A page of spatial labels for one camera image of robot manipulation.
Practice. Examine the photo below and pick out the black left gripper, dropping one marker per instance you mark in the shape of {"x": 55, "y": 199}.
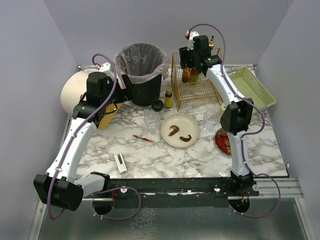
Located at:
{"x": 127, "y": 85}

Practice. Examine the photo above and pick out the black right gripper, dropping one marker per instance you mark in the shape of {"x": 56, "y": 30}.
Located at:
{"x": 185, "y": 58}

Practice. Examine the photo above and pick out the clear oil bottle gold cap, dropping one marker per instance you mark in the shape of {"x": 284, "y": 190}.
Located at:
{"x": 211, "y": 42}

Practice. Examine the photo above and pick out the green sauce bottle yellow cap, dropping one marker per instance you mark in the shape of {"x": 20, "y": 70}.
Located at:
{"x": 193, "y": 77}

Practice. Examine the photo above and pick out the amber spice jar grey lid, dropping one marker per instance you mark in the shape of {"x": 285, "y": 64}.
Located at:
{"x": 186, "y": 75}

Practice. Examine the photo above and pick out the small yellow label bottle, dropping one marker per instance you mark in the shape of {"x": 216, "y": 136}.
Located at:
{"x": 168, "y": 100}

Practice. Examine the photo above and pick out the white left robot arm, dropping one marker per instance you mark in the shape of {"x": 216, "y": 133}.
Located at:
{"x": 58, "y": 186}

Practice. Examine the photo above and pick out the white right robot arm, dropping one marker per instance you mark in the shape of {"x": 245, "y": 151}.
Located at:
{"x": 237, "y": 115}

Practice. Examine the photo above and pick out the black trash bin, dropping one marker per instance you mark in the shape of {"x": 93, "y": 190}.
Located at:
{"x": 148, "y": 91}

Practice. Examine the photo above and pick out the pink plastic bin liner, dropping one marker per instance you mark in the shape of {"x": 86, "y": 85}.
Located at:
{"x": 141, "y": 62}

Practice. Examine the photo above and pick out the black lid glass jar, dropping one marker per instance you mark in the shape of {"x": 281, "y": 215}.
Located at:
{"x": 158, "y": 107}

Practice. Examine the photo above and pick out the orange yellow drawer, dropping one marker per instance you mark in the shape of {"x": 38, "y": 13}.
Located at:
{"x": 108, "y": 116}

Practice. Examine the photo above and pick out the clear drinking glass left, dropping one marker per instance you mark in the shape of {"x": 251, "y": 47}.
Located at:
{"x": 152, "y": 122}

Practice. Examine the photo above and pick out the clear drinking glass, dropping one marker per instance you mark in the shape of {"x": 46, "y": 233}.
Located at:
{"x": 152, "y": 122}
{"x": 210, "y": 119}

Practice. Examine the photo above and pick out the pale green perforated basket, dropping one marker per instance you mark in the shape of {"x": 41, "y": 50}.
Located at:
{"x": 248, "y": 84}

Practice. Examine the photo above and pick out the cream cylindrical drawer box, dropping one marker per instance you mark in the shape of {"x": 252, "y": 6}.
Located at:
{"x": 73, "y": 90}

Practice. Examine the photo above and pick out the red pen tube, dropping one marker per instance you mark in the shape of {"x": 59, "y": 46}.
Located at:
{"x": 145, "y": 139}

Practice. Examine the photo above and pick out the cream cylindrical shaker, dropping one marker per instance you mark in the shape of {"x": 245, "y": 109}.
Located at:
{"x": 221, "y": 110}

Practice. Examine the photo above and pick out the brown shrimp piece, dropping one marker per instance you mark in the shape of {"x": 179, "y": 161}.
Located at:
{"x": 175, "y": 129}

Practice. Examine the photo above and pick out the clear drinking glass right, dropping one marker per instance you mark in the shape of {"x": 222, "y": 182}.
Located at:
{"x": 210, "y": 119}

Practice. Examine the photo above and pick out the cream round plate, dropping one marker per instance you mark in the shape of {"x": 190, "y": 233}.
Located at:
{"x": 187, "y": 126}

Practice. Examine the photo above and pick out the white rectangular device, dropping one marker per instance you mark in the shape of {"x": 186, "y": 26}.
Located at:
{"x": 121, "y": 165}

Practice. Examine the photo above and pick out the dark red sausage piece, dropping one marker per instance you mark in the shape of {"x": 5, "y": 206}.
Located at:
{"x": 185, "y": 139}

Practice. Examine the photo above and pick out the red floral small plate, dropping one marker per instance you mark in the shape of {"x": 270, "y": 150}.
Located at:
{"x": 220, "y": 137}

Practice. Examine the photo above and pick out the meat scraps on red plate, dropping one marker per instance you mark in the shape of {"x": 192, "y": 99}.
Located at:
{"x": 227, "y": 143}

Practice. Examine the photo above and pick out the gold wire rack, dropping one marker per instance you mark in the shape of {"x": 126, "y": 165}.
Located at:
{"x": 191, "y": 95}

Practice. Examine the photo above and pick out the black mounting rail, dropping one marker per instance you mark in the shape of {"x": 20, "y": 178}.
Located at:
{"x": 172, "y": 193}

